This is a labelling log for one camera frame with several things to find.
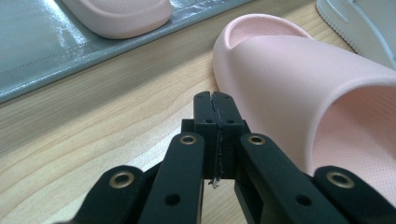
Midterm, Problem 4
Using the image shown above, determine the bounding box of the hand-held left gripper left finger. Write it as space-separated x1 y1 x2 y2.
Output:
181 91 219 180

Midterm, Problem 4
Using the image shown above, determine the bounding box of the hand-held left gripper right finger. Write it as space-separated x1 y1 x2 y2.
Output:
214 91 251 180

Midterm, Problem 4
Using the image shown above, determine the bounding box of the grey metal shoe rack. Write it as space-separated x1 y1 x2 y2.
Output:
0 0 255 105

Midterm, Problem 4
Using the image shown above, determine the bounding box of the white sneaker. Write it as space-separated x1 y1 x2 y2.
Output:
316 0 396 71

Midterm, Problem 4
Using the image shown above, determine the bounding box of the pink slipper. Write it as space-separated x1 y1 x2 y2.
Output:
62 0 174 40
212 13 396 207

